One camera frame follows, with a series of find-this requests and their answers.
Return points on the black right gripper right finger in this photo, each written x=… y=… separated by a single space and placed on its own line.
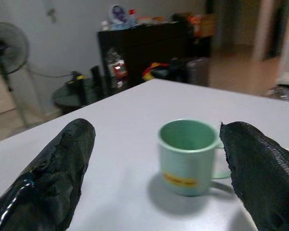
x=262 y=180

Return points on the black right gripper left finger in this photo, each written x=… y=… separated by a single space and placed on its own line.
x=50 y=180

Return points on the mint green mug yellow label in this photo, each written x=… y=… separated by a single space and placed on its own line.
x=183 y=168

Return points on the black round side table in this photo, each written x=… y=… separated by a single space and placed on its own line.
x=67 y=98

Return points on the black yellow tool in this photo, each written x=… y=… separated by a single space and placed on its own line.
x=75 y=78

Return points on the black cylinder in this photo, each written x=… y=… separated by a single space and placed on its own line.
x=96 y=79

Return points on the grey suitcase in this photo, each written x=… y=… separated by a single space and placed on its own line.
x=198 y=72

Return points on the shrink-wrapped water bottle pack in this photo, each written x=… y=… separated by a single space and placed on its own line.
x=114 y=62

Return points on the grey cage fan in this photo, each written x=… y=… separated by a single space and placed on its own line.
x=4 y=48

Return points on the yellow red black bag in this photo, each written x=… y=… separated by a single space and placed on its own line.
x=151 y=69

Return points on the orange cardboard box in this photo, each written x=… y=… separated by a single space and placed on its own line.
x=206 y=25

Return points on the black cabinet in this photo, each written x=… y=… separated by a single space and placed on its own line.
x=147 y=45

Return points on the white purple round container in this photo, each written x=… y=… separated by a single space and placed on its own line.
x=118 y=13

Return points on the red capped bottle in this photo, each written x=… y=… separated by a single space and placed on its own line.
x=132 y=18

